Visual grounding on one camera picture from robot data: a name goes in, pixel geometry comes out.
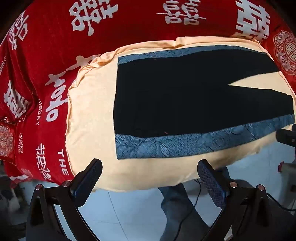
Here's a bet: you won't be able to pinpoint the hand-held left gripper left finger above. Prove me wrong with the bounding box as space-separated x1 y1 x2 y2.
25 159 103 241

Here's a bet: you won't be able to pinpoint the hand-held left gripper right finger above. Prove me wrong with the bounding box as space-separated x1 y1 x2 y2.
197 159 273 241

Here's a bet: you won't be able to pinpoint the black pants with blue-grey stripes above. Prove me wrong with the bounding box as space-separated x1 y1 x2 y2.
113 45 295 160

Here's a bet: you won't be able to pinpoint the grey object with red part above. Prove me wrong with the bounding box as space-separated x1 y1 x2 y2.
279 159 296 186

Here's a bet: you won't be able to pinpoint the person's leg in jeans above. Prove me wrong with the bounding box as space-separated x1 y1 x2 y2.
159 167 232 241

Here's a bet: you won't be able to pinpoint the cream cloth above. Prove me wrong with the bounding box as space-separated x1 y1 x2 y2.
66 37 296 193

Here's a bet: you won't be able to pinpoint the red printed blanket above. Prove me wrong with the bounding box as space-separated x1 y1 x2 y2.
0 0 296 186

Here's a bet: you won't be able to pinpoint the black cable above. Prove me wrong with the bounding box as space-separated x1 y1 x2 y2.
177 179 202 241
266 192 296 212

